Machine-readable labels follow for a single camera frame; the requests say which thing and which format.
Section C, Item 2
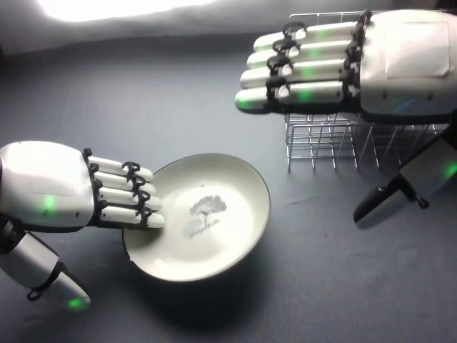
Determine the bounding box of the silver wire dish rack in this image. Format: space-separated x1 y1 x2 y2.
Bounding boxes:
283 12 447 172

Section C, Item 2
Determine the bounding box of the white plate with leaf print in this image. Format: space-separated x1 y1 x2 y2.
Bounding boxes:
122 153 271 283

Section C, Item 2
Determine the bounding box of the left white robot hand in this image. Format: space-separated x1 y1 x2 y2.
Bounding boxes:
0 141 166 312

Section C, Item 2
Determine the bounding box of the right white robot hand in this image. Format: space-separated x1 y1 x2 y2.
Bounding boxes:
234 9 457 229

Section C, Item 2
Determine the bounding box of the white cloth backdrop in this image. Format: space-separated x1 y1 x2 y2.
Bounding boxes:
0 0 457 54

